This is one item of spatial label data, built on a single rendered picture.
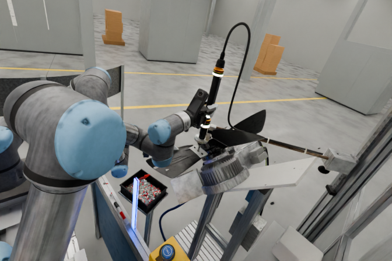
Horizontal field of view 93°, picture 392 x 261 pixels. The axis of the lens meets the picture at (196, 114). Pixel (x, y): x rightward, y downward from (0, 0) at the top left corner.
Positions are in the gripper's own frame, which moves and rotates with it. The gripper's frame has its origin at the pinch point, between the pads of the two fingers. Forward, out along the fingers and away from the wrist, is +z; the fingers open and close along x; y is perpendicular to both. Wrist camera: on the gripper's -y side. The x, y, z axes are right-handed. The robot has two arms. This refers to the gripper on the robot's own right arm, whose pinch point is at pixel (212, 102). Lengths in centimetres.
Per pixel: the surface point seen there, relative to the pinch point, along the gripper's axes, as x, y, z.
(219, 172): 14.5, 31.0, -3.5
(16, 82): -192, 56, -29
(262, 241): 46, 60, 3
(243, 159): 18.3, 35.7, 21.4
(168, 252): 19, 38, -42
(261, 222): 42, 63, 14
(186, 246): 4, 139, 11
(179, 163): -0.2, 26.9, -17.2
